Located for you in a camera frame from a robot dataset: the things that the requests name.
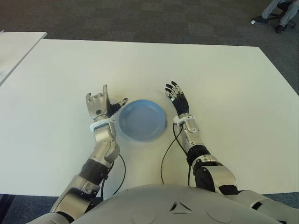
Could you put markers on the seated person in grey trousers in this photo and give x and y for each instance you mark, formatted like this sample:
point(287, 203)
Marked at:
point(286, 14)

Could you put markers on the white side table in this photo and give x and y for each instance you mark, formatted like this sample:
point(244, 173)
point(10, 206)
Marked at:
point(16, 51)

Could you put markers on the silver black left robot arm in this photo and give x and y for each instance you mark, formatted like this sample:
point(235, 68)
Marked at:
point(104, 147)

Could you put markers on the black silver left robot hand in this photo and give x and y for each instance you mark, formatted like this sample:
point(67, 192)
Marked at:
point(98, 107)

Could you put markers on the grey robot torso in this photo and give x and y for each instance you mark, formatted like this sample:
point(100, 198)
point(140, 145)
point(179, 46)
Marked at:
point(168, 205)

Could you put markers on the blue round plate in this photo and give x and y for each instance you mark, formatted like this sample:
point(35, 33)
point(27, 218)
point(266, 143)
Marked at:
point(142, 120)

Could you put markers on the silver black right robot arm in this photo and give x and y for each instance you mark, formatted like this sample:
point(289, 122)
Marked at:
point(205, 161)

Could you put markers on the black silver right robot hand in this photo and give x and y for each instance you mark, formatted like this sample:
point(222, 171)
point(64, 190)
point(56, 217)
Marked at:
point(182, 103)

